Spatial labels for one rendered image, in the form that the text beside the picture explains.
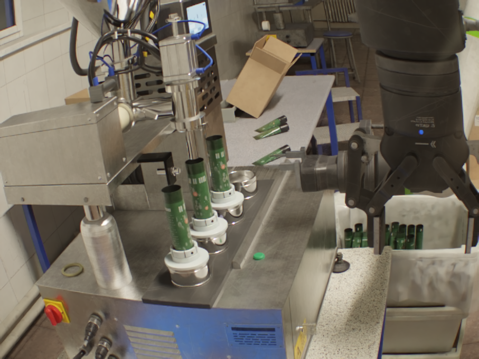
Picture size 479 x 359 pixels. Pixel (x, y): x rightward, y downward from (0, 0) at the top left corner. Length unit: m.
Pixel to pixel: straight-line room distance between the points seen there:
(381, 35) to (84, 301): 0.79
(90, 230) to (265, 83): 1.84
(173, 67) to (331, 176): 0.33
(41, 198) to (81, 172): 0.12
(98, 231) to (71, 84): 2.46
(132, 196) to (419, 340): 1.09
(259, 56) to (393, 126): 2.25
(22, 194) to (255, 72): 1.84
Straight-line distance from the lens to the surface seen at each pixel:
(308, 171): 1.05
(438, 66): 0.41
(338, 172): 1.04
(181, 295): 0.94
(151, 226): 1.22
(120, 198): 1.31
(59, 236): 3.22
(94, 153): 0.90
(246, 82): 2.72
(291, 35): 5.34
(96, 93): 0.93
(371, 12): 0.40
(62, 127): 0.92
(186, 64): 0.94
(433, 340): 1.91
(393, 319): 1.82
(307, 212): 1.17
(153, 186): 1.25
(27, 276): 2.92
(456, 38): 0.41
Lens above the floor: 1.53
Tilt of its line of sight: 21 degrees down
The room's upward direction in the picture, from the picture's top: 9 degrees counter-clockwise
